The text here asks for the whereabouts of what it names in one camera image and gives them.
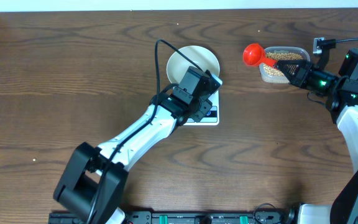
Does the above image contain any red measuring scoop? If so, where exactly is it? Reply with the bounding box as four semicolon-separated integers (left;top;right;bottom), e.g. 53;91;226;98
242;43;277;67

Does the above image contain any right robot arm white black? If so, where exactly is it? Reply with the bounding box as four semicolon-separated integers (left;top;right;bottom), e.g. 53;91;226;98
275;48;358;223

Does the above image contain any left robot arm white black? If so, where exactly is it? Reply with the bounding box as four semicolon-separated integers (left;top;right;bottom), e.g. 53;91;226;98
53;66;223;224

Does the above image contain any white digital kitchen scale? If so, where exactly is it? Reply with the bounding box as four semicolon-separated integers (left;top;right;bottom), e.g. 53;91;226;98
173;78;221;126

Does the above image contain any white bowl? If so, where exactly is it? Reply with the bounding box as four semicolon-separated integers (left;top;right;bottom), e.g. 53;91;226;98
166;45;221;85

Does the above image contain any soybeans pile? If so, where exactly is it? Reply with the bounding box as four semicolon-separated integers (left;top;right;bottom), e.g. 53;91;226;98
262;52;304;77

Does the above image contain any clear plastic container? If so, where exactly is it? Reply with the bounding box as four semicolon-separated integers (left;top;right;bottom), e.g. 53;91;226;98
259;46;311;84

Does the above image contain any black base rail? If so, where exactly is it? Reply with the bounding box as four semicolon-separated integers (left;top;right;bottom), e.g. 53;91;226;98
48;210;291;224

